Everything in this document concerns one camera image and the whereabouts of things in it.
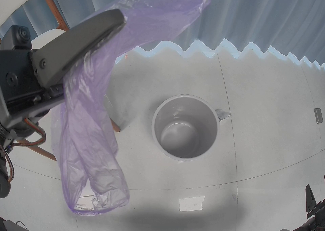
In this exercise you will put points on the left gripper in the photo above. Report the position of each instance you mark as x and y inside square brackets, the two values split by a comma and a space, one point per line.
[15, 82]

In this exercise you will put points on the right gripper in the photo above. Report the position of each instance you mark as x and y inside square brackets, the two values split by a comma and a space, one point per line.
[317, 209]

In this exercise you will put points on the purple plastic bag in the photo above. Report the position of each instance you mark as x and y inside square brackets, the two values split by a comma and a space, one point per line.
[88, 136]

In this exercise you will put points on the clear plastic wrapper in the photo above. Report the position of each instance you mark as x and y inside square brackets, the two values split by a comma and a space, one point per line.
[223, 114]

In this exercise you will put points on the white trash bin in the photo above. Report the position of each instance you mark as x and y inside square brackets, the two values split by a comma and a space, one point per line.
[182, 136]

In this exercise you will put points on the pale blue curtain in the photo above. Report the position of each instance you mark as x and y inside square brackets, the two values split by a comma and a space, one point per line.
[254, 8]

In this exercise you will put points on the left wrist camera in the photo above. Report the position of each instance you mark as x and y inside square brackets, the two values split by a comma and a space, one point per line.
[16, 38]

